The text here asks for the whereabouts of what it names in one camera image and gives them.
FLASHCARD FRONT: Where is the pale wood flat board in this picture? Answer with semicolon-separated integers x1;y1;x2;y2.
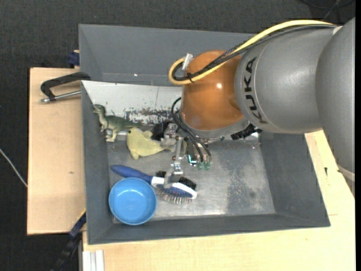
27;67;87;235

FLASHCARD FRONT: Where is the grey metal bin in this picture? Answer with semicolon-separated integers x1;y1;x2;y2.
78;23;331;245

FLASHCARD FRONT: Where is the blue and white brush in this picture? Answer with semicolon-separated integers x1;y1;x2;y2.
109;164;198;206

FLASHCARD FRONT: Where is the small black object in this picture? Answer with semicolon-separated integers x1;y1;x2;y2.
152;121;170;141

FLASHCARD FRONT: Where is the green toy dinosaur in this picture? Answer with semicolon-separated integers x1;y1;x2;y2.
93;103;142;143

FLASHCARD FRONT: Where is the blue bowl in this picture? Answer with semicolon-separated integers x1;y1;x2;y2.
108;177;158;226

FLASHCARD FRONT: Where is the yellow cloth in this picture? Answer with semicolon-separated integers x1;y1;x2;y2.
126;127;176;160

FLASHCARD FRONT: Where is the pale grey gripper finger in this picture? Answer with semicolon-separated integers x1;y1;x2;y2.
160;137;177;152
164;163;184;189

